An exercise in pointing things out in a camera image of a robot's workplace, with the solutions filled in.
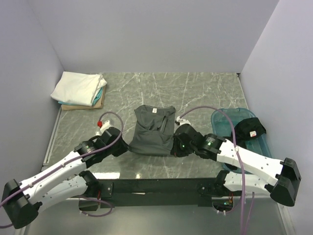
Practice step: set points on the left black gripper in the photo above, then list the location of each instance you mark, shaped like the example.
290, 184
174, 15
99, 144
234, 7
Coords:
123, 147

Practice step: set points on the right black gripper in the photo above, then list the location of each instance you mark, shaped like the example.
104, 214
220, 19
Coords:
176, 150

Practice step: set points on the dark grey t shirt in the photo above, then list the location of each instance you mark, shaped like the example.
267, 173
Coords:
154, 130

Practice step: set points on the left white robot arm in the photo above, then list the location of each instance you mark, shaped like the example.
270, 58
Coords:
23, 201

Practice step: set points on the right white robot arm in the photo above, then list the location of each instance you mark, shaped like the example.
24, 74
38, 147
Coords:
274, 177

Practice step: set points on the folded white t shirt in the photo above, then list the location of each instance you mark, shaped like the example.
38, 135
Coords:
78, 88

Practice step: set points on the black base beam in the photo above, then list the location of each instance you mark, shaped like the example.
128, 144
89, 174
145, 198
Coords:
160, 192

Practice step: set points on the black t shirt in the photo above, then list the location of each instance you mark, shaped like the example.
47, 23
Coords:
248, 129

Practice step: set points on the teal plastic bin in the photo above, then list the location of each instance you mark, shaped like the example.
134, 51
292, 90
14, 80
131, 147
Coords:
221, 127

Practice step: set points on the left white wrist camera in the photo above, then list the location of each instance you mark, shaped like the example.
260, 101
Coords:
104, 125

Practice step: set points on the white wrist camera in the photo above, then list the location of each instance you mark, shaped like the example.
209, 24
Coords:
104, 125
181, 121

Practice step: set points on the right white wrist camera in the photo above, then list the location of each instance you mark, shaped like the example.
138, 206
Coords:
181, 121

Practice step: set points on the aluminium frame rail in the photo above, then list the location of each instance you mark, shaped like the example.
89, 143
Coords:
51, 141

